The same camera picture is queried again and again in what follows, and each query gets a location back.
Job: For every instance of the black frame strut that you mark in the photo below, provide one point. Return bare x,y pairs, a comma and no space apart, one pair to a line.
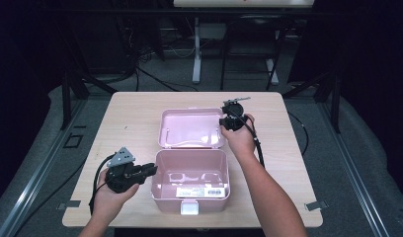
336,102
66,98

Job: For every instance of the metal floor rail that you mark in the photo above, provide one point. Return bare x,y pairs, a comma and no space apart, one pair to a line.
357,177
35,184

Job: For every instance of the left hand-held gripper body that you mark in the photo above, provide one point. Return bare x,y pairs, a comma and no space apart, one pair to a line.
122,176

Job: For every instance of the white desk leg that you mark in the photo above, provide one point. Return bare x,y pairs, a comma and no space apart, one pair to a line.
272,74
197,56

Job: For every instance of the pink storage box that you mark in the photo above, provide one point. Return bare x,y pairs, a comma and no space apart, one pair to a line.
189,138

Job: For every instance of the white box under desk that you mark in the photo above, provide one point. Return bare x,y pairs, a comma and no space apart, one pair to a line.
212,31

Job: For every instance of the black chair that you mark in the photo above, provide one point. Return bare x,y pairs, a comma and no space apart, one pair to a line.
252,26

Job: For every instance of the person's right hand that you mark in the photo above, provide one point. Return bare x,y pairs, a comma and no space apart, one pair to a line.
242,141

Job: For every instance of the person's left hand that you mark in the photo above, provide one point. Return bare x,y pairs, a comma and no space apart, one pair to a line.
109,204

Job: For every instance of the grey tape strip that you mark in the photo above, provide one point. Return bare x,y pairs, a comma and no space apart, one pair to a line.
316,205
69,204

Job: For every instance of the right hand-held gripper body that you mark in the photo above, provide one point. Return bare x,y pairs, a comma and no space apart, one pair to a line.
232,120

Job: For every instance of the white desk top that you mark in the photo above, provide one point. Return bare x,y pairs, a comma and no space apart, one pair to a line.
244,3

